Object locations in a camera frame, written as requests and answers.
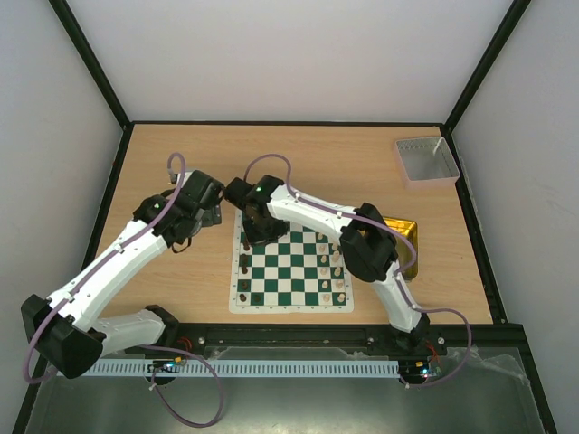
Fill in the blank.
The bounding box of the green white chess board mat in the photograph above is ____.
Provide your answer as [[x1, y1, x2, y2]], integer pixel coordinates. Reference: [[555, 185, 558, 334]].
[[229, 211, 354, 315]]

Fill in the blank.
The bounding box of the yellow transparent piece tray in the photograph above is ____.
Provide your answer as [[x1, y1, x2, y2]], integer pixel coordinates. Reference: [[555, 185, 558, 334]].
[[384, 217, 419, 282]]

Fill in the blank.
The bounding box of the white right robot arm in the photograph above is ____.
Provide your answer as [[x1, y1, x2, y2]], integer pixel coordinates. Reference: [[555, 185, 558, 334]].
[[224, 175, 430, 354]]

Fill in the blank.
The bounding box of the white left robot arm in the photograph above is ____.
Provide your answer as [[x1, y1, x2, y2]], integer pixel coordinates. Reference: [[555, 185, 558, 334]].
[[21, 170, 224, 379]]

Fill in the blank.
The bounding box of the grey metal tin box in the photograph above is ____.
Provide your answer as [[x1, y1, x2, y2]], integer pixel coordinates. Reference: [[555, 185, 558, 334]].
[[394, 137, 460, 189]]

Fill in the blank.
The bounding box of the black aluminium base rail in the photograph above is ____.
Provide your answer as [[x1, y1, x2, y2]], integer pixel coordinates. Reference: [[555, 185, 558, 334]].
[[124, 323, 526, 358]]

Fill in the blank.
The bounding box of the light blue slotted cable duct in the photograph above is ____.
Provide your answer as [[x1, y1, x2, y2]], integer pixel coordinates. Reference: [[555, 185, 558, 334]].
[[85, 359, 399, 379]]

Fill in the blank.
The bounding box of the black cage frame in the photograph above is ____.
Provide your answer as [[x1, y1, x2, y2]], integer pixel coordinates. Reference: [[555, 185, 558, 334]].
[[8, 0, 558, 434]]

